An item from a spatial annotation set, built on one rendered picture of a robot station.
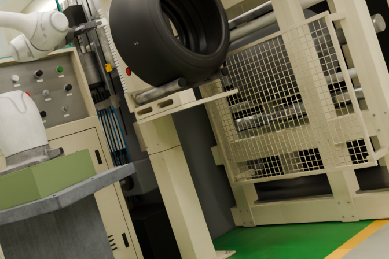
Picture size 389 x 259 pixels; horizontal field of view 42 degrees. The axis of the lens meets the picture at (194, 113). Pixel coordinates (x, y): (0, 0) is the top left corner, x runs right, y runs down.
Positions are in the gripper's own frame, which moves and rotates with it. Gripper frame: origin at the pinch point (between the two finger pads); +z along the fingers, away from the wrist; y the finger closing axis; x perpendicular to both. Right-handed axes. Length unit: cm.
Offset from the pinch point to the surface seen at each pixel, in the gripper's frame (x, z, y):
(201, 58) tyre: 31.3, 32.1, -14.2
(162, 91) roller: 37.7, 18.0, 3.2
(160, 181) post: 80, 19, 37
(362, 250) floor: 131, 33, -53
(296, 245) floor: 131, 40, -13
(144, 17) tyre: 5.5, 13.3, -12.0
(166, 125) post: 55, 31, 27
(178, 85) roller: 37.8, 18.0, -8.0
